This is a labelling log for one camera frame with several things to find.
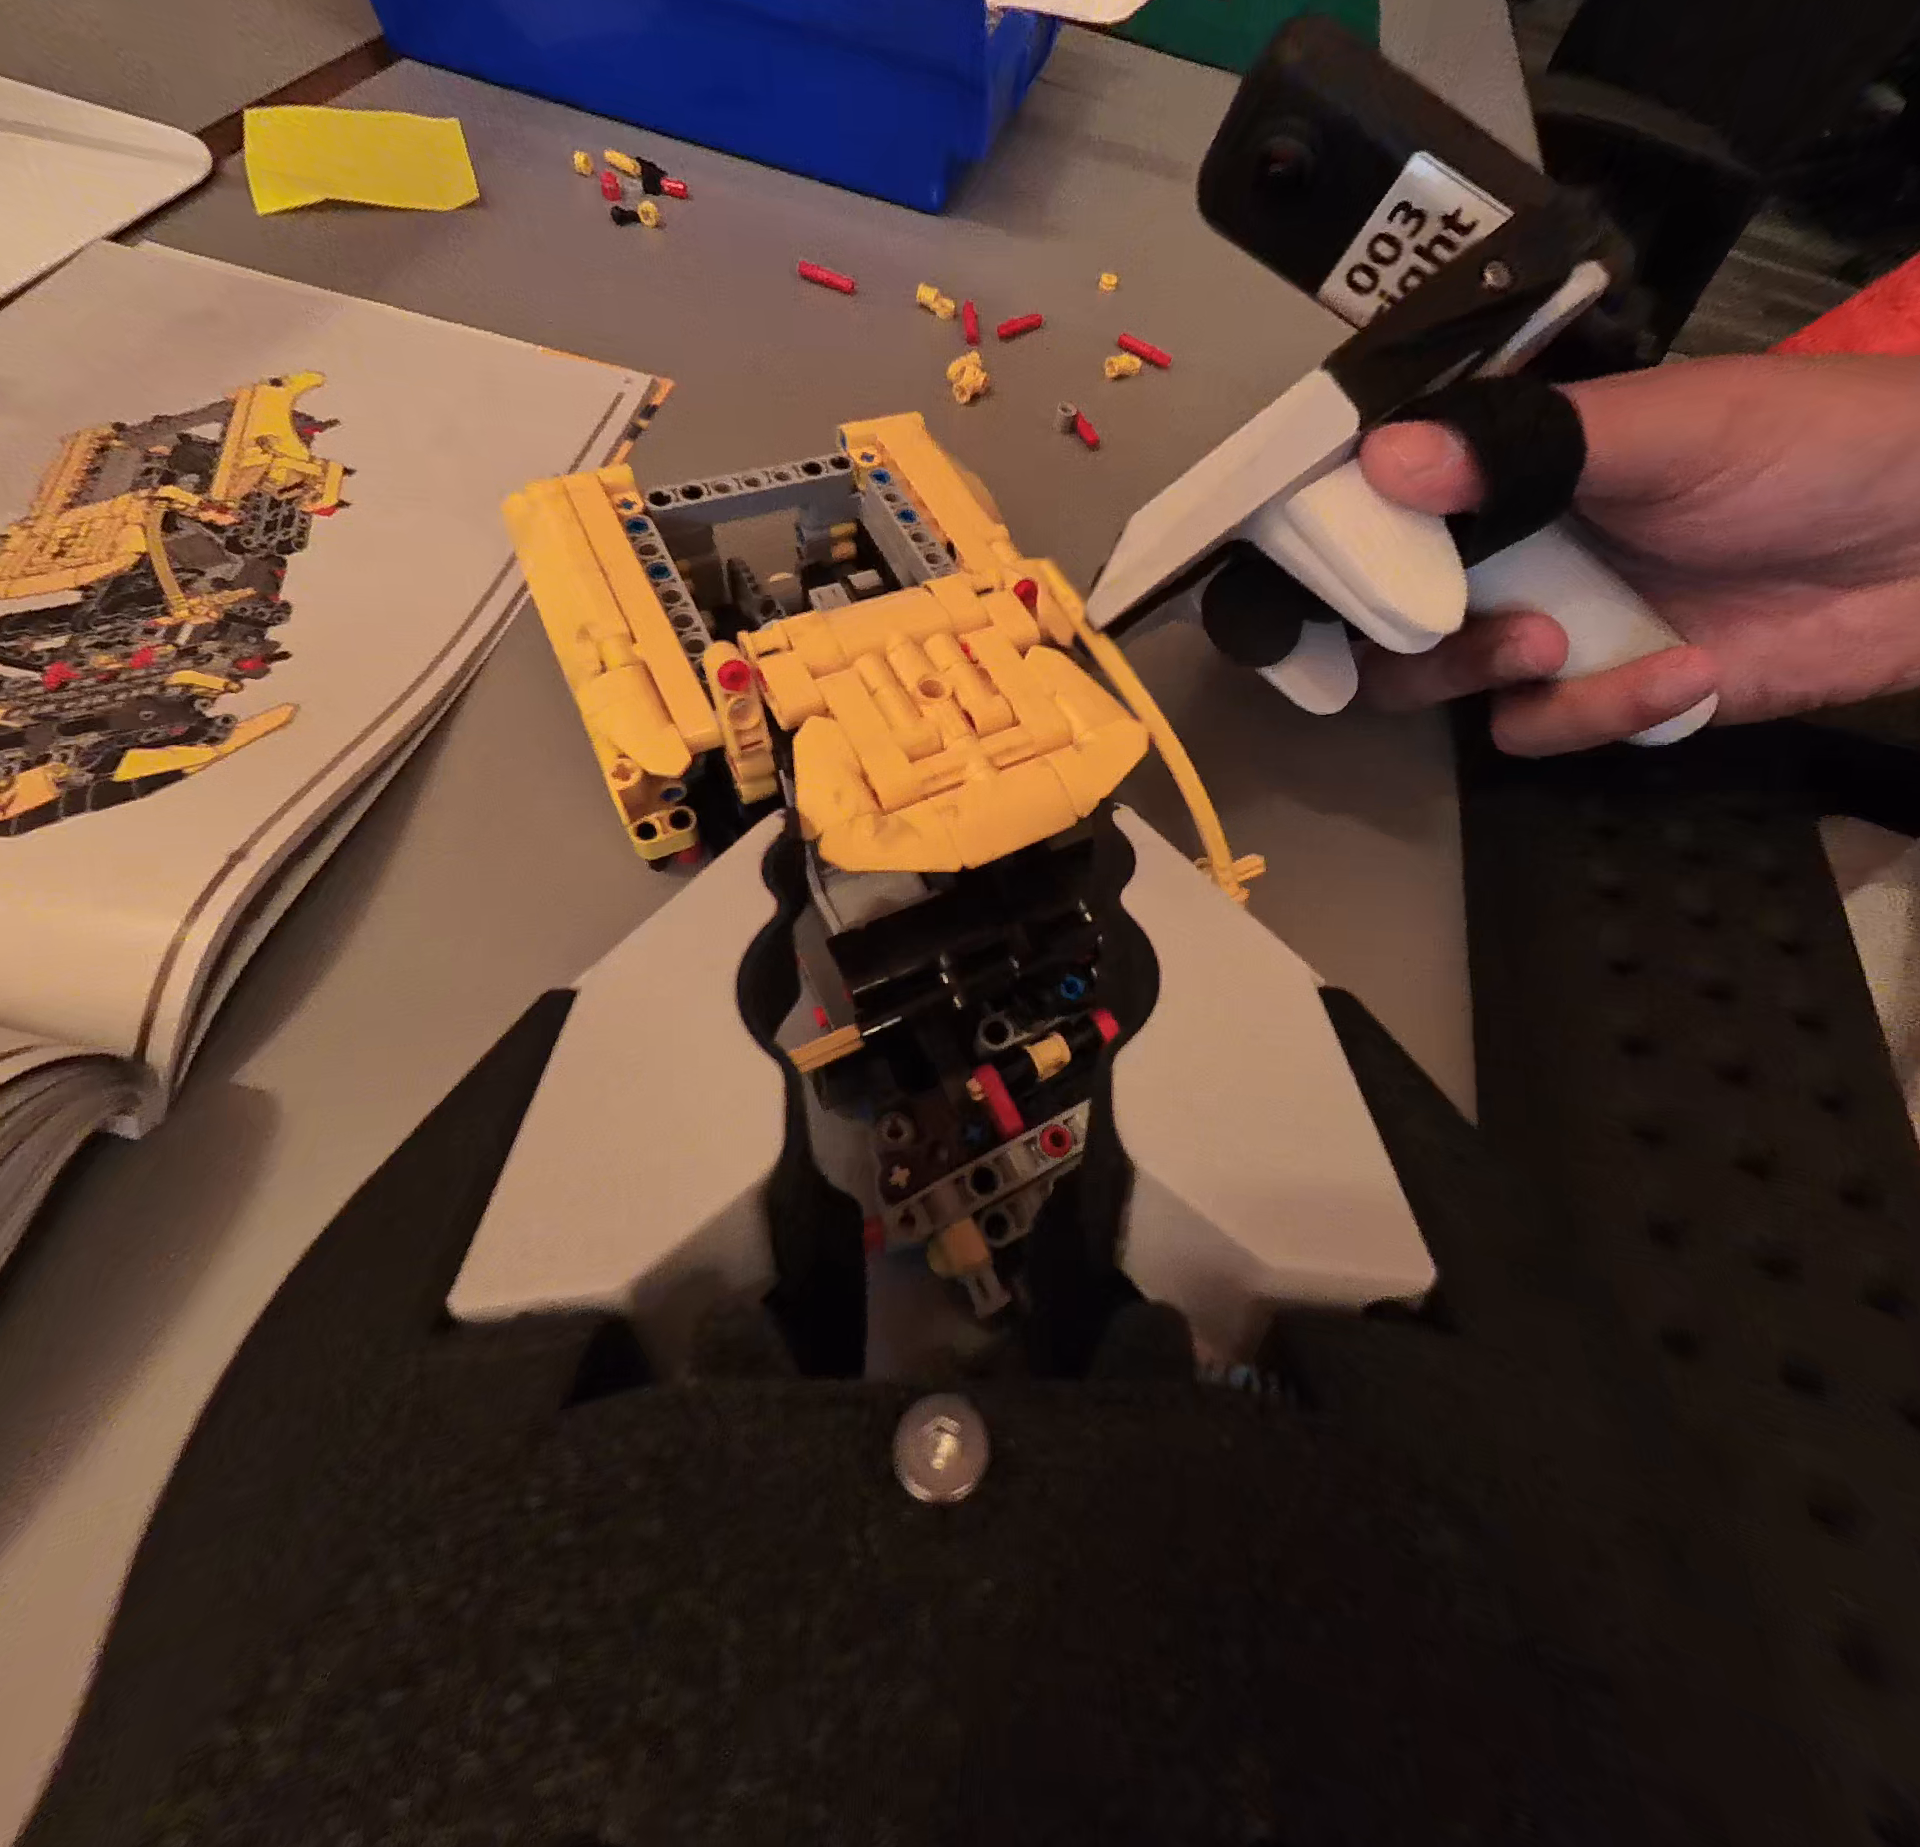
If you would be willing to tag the person's right hand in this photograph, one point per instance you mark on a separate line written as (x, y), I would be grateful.
(1755, 526)

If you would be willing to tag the green desk mat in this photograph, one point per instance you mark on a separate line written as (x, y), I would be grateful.
(1276, 0)

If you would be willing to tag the white sign stand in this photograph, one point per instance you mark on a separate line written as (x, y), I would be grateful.
(75, 181)

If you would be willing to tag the yellow paper sheet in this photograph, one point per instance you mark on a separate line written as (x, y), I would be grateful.
(361, 160)

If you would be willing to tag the person's white shirt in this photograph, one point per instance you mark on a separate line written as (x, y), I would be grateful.
(1876, 948)

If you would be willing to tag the blue plastic bin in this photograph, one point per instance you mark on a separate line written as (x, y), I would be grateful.
(721, 47)

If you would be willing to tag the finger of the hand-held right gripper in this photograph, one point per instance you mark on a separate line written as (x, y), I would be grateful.
(1245, 489)

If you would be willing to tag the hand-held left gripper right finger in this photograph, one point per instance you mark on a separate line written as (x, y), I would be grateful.
(1276, 1128)

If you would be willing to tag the yellow toy brick car model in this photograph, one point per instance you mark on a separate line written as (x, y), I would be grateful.
(929, 706)

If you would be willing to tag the small red brick pin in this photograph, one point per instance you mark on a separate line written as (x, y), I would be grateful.
(828, 279)

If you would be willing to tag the instruction booklet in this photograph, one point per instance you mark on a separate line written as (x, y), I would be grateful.
(301, 677)

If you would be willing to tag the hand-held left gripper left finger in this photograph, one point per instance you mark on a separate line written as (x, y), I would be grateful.
(631, 1128)

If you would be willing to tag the black office chair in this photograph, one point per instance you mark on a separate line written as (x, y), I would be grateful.
(1664, 78)

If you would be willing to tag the yellow axle with black connector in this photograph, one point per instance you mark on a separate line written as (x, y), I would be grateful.
(1165, 739)

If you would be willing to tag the grey desk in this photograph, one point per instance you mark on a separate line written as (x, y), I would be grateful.
(749, 331)

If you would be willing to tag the scattered small brick pins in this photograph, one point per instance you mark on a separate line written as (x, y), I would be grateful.
(1035, 340)

